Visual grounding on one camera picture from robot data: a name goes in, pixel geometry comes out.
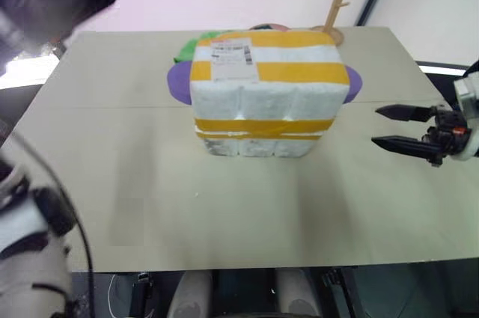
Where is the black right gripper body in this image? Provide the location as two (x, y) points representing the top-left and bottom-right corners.
(424, 104), (472, 168)

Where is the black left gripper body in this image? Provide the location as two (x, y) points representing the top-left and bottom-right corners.
(0, 0), (79, 52)

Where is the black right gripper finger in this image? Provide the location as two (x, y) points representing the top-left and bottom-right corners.
(375, 104), (437, 123)
(371, 135), (442, 164)

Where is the white foam box yellow tape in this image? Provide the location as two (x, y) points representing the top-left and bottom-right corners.
(189, 29), (352, 135)

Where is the green cloth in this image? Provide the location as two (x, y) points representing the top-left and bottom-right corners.
(174, 31), (222, 64)

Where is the purple plate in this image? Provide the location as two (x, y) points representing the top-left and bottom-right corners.
(166, 62), (364, 106)

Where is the wooden tree rack round base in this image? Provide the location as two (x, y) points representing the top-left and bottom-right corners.
(310, 0), (371, 46)

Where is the pink plate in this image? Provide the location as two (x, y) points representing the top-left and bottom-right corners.
(248, 22), (291, 33)

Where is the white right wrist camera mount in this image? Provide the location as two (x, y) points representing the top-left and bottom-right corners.
(453, 70), (479, 164)

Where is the black table bracket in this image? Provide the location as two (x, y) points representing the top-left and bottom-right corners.
(320, 267), (366, 318)
(129, 271), (155, 318)

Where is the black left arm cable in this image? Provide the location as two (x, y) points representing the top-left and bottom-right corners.
(0, 134), (94, 272)

